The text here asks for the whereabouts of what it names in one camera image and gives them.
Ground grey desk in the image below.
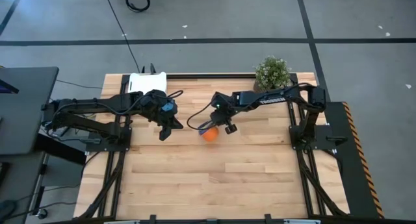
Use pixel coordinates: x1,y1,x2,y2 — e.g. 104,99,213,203
0,151,46,224

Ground long black floor cable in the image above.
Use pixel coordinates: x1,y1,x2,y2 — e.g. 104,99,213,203
103,0,141,74

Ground black aluminium table frame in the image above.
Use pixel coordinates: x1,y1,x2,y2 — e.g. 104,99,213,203
77,73,350,224

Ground orange measuring cup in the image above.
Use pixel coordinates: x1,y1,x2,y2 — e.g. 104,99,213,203
201,126,220,143

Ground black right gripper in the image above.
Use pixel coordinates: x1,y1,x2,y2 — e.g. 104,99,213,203
204,102,239,135

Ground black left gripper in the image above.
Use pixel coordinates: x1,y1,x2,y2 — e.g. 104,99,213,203
142,90,184,142

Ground white plastic basket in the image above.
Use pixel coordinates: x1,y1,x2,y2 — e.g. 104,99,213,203
128,71,168,95

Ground thin black cable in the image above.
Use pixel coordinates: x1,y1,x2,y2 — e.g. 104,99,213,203
55,79,103,90

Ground coiled black cable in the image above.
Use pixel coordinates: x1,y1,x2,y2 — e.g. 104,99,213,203
125,0,151,13

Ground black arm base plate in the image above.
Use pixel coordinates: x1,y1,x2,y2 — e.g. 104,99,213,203
84,125,133,153
288,125,348,151

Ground potted green plant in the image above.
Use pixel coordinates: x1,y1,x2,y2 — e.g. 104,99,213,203
253,55,293,93

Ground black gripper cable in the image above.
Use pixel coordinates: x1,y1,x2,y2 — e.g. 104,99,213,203
186,100,215,131
164,90,185,100

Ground black desk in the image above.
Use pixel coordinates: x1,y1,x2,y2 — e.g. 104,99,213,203
0,66,60,156

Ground black hazard-striped side panel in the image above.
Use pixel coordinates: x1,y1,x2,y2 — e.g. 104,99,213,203
324,101,385,218

